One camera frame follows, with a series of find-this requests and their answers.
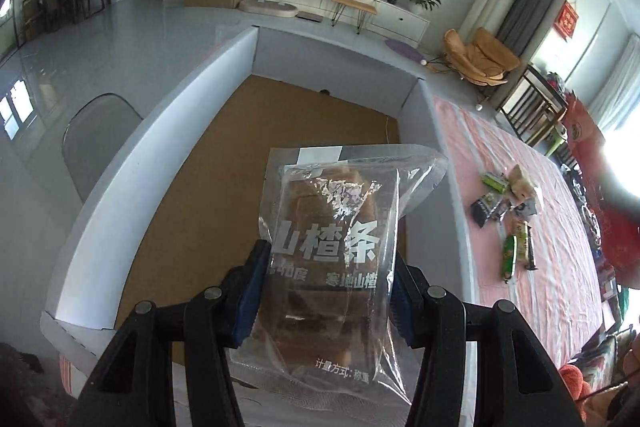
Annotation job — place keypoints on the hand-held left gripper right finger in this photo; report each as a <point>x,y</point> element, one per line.
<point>400,307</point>

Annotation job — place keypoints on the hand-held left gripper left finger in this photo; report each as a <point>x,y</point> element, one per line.
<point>250,287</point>

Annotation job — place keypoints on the clear bag of brown strips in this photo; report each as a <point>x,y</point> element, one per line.
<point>325,227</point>

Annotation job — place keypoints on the white cardboard box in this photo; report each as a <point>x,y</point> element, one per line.
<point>160,147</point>

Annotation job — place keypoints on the long green snack packet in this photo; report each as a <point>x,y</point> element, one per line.
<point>509,257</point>

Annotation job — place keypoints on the black snack packet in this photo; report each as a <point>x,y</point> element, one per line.
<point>484,209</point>

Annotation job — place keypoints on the pink striped tablecloth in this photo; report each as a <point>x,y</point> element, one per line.
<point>550,307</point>

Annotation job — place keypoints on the clear bread packet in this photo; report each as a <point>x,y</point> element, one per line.
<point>520,182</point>

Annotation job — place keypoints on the red cloth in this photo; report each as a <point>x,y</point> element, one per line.
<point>610,207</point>

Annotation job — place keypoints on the dark wooden chair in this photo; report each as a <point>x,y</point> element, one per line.
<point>530,97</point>

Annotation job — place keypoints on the purple floor mat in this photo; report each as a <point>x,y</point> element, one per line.
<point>402,49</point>

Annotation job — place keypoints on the tan lounge chair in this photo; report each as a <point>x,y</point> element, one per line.
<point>480,57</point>

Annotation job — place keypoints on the white oval platform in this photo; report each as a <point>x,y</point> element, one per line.
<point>267,8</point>

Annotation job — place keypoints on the white television cabinet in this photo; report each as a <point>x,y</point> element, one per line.
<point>400,19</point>

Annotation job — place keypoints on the wooden bench with black legs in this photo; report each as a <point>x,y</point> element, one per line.
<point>352,3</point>

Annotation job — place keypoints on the white curtain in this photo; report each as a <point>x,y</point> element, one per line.
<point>617,82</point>

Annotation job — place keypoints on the red wall hanging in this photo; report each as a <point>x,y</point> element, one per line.
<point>567,19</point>

